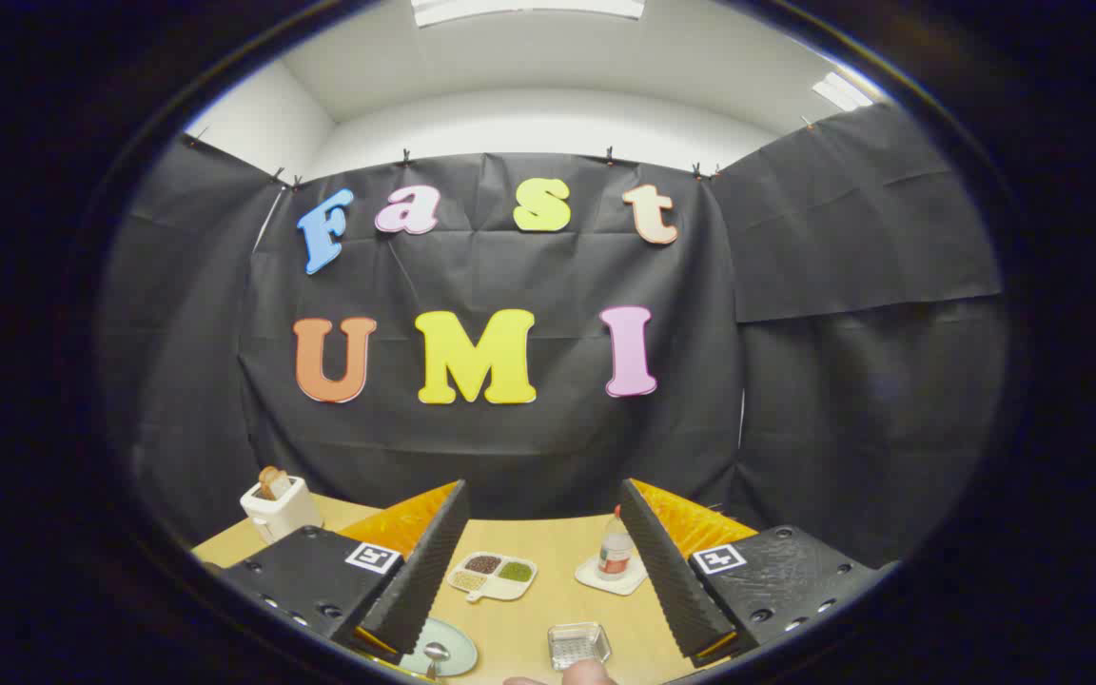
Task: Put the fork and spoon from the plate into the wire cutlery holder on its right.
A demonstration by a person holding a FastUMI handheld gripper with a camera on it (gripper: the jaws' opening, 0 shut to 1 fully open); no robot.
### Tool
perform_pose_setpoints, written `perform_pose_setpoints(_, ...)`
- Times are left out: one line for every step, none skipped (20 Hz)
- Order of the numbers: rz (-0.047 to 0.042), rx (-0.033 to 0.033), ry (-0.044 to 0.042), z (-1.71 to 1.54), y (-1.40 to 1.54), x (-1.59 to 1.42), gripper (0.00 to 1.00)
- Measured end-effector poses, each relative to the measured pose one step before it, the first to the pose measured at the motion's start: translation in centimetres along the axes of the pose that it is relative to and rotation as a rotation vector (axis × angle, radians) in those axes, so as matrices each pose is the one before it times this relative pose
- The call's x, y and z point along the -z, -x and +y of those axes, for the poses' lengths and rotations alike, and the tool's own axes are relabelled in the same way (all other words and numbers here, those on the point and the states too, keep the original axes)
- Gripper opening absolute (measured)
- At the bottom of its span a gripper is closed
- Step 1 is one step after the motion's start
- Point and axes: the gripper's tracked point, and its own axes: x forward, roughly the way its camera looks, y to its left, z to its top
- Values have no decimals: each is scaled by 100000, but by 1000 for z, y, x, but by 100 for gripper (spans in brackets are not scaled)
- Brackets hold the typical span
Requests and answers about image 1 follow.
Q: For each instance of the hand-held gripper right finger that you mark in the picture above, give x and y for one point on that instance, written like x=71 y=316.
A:
x=667 y=580

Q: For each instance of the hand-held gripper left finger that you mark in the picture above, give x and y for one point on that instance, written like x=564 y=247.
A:
x=424 y=580

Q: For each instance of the clear water bottle red cap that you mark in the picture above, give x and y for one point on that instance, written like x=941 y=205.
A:
x=613 y=557

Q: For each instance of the white square coaster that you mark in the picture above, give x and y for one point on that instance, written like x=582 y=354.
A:
x=605 y=585

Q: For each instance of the white divided dish with beans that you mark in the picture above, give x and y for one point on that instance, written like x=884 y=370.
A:
x=493 y=592

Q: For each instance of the pale green round plate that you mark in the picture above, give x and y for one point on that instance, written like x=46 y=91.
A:
x=459 y=655

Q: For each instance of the white toaster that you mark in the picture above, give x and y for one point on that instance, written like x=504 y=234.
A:
x=286 y=516

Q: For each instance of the toasted bread slice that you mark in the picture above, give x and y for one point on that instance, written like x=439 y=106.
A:
x=272 y=483

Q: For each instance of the small ceiling light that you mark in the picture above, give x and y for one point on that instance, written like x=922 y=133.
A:
x=841 y=91

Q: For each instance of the long ceiling light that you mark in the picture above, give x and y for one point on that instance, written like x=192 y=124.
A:
x=529 y=8

